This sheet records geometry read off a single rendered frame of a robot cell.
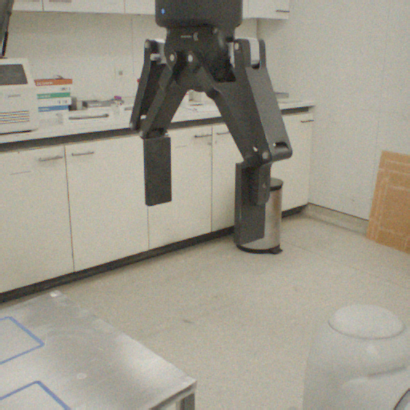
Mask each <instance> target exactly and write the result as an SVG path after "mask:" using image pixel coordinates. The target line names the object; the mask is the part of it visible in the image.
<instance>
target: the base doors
mask: <svg viewBox="0 0 410 410"><path fill-rule="evenodd" d="M309 119H310V120H313V113H312V112H310V113H303V115H291V116H283V121H284V126H285V129H286V132H287V133H288V137H289V139H290V142H291V147H292V150H293V154H292V157H291V158H290V159H286V160H283V161H279V162H275V163H273V164H272V165H271V177H276V178H279V179H281V180H283V197H282V211H286V209H290V208H293V207H298V206H302V205H304V204H308V180H309V179H310V165H311V151H312V124H313V121H312V122H305V123H302V122H301V120H302V121H307V120H309ZM217 132H218V133H223V132H228V129H227V125H226V124H219V125H212V127H197V128H190V129H184V130H177V131H168V133H167V134H169V135H168V136H170V137H171V202H170V203H164V204H159V205H155V206H152V207H148V206H147V205H145V188H144V162H143V140H142V139H140V137H139V135H132V137H126V138H118V139H107V140H100V141H94V142H87V143H74V144H68V145H60V147H47V148H41V149H33V150H26V151H14V152H7V153H1V154H0V293H3V292H6V291H8V290H11V289H15V288H17V287H22V286H26V285H29V284H32V283H38V282H41V281H43V280H47V279H53V278H55V276H59V275H65V274H67V273H70V272H73V271H80V270H82V269H87V268H89V267H94V266H98V265H100V264H101V263H105V262H109V261H112V260H115V259H121V258H123V257H127V256H129V255H135V254H138V253H141V251H146V250H148V249H152V248H156V247H161V246H164V245H167V244H170V243H176V242H178V241H179V240H182V239H188V238H191V237H194V236H197V235H202V234H206V233H209V232H213V231H216V230H219V229H221V228H225V227H230V226H233V225H234V201H235V164H236V163H240V162H242V161H243V159H242V156H241V154H240V153H239V150H238V148H237V146H236V144H235V143H234V141H233V139H232V137H231V134H223V135H217V134H216V133H217ZM167 134H166V135H167ZM206 134H212V135H211V136H203V137H202V138H196V137H195V135H206ZM215 141H217V144H215ZM208 142H209V143H211V146H210V145H207V143H208ZM184 144H188V147H186V148H179V149H175V146H178V145H184ZM210 148H212V152H211V156H209V151H210ZM88 151H90V152H92V151H93V152H94V154H88V155H73V156H72V154H71V153H72V152H73V153H74V154H77V153H84V152H88ZM57 155H59V157H61V155H62V156H63V158H62V159H54V160H47V161H41V162H39V160H38V159H39V158H42V159H48V158H55V157H57ZM29 170H33V173H29V174H23V175H12V176H9V173H11V172H18V171H29Z"/></svg>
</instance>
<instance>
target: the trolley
mask: <svg viewBox="0 0 410 410"><path fill-rule="evenodd" d="M196 389H197V380H196V378H194V377H193V376H190V375H188V374H187V373H186V372H185V371H183V370H181V369H179V368H177V366H176V365H174V364H173V363H170V362H169V361H167V360H165V359H164V358H162V357H161V356H158V354H157V353H155V352H153V351H152V350H150V349H148V348H146V347H145V346H143V345H142V344H141V343H140V342H138V341H136V340H134V339H133V338H131V337H130V336H127V335H126V334H124V333H123V332H122V331H121V330H119V329H118V328H115V327H114V326H112V325H111V324H109V323H108V322H107V321H106V320H103V319H102V318H100V317H99V316H97V315H96V314H93V313H92V312H90V311H88V309H86V308H84V307H82V306H80V305H79V304H77V303H75V302H74V301H73V300H71V299H70V298H68V297H67V296H65V295H63V294H62V293H60V292H59V291H53V292H51V293H47V294H45V295H41V296H39V297H35V298H33V299H29V300H27V301H23V303H22V302H21V303H20V304H17V305H14V306H11V307H8V308H5V309H2V310H1V311H0V410H165V409H167V408H169V407H171V405H172V404H174V403H175V410H195V390H196Z"/></svg>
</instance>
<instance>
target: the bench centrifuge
mask: <svg viewBox="0 0 410 410"><path fill-rule="evenodd" d="M13 7H14V0H0V49H1V46H2V40H3V38H4V40H3V47H2V54H0V134H1V133H4V132H11V131H23V132H29V131H31V130H35V129H38V128H39V121H40V120H38V102H37V92H36V86H35V83H34V80H33V77H32V74H31V72H30V65H29V60H28V59H26V58H6V57H5V53H6V45H7V39H8V34H9V33H8V27H9V22H10V16H11V15H12V10H13Z"/></svg>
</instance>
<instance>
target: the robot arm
mask: <svg viewBox="0 0 410 410"><path fill-rule="evenodd" d="M155 22H156V24H157V26H158V27H161V28H165V29H166V31H167V34H166V39H146V40H145V42H144V62H143V68H142V73H141V77H140V80H139V84H138V88H137V91H136V96H135V101H134V106H133V110H132V113H131V120H129V128H130V129H131V130H132V131H137V132H138V133H139V137H140V139H142V140H143V162H144V188H145V205H147V206H148V207H152V206H155V205H159V204H164V203H170V202H171V137H170V136H168V135H169V134H167V133H168V132H167V128H168V127H169V124H170V122H171V120H173V118H174V117H175V113H176V111H177V110H178V109H179V106H180V103H181V102H182V100H183V99H184V98H185V96H186V94H187V92H188V91H189V90H194V91H196V92H205V93H206V96H207V97H208V98H210V99H212V100H213V101H215V104H216V106H217V108H218V110H219V113H220V114H221V117H222V119H223V121H224V122H225V123H226V125H227V129H228V130H229V132H230V134H231V137H232V139H233V141H234V143H235V144H236V146H237V148H238V150H239V153H240V154H241V156H242V159H243V161H242V162H240V163H236V164H235V201H234V243H236V244H238V245H240V246H241V245H244V244H247V243H252V241H255V240H258V239H262V238H263V237H264V224H265V203H268V201H269V199H270V188H271V186H270V185H271V165H272V164H273V163H275V162H279V161H283V160H286V159H290V158H291V157H292V154H293V150H292V147H291V142H290V139H289V137H288V133H287V132H286V129H285V126H284V121H283V117H282V114H281V111H280V108H279V103H278V102H277V100H276V97H275V92H274V89H273V86H272V84H271V78H270V75H269V73H268V70H267V66H266V48H265V41H264V40H263V39H261V38H238V39H235V28H237V27H240V26H241V24H242V22H243V0H155ZM233 65H234V66H233ZM226 81H227V83H225V82H226ZM142 116H146V118H144V119H142ZM166 134H167V135H166ZM273 144H275V146H273ZM253 147H254V148H256V149H257V151H254V148H253ZM303 410H410V327H409V326H408V325H407V324H406V323H405V322H404V321H403V320H402V319H401V318H399V317H397V316H396V315H395V314H394V313H393V312H391V311H389V310H388V309H384V308H382V307H377V306H373V305H365V304H357V305H350V306H346V307H342V308H340V309H339V310H337V311H336V312H335V313H334V314H333V315H332V316H331V317H330V318H329V319H328V320H326V321H324V323H323V324H322V326H321V328H320V329H319V331H318V333H317V336H316V338H315V339H314V340H313V342H312V346H311V349H310V352H309V355H308V358H307V367H306V374H304V382H303Z"/></svg>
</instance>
